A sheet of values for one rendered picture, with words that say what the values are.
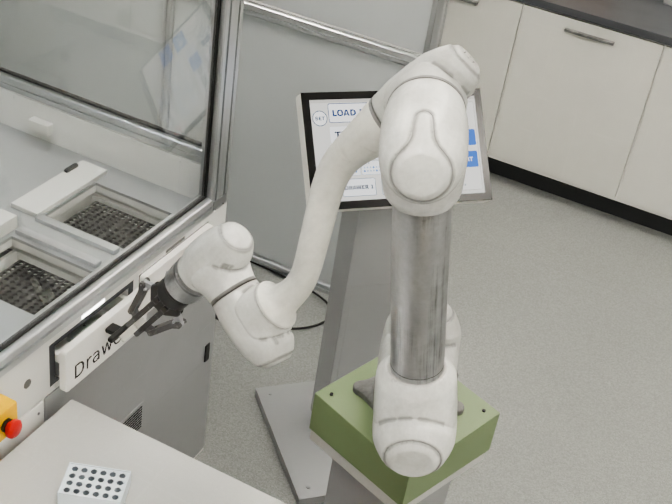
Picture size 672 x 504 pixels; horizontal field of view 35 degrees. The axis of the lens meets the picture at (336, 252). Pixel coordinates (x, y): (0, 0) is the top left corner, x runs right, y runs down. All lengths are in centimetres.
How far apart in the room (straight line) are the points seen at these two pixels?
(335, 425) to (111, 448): 47
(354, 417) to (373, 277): 87
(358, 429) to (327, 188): 58
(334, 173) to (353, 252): 110
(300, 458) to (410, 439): 140
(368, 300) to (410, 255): 135
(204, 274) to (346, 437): 50
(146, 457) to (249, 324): 43
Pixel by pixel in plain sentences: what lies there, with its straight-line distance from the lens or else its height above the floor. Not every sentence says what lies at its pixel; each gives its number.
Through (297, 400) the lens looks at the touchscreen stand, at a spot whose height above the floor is 4.
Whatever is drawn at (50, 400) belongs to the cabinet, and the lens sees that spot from 238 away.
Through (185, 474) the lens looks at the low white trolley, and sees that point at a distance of 224.
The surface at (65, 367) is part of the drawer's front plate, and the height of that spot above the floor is 89.
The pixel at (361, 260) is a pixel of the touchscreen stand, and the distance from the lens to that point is 300.
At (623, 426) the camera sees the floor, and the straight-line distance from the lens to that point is 383.
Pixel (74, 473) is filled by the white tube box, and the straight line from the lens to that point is 220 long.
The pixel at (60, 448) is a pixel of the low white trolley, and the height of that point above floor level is 76.
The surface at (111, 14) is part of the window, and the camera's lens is 209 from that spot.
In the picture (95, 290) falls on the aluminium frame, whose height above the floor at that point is 99.
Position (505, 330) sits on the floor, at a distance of 408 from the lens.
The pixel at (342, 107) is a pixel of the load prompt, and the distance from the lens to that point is 279.
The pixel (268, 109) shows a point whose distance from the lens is 385.
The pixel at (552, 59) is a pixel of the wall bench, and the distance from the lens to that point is 475.
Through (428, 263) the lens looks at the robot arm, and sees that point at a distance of 176.
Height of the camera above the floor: 238
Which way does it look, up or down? 34 degrees down
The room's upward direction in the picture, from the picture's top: 9 degrees clockwise
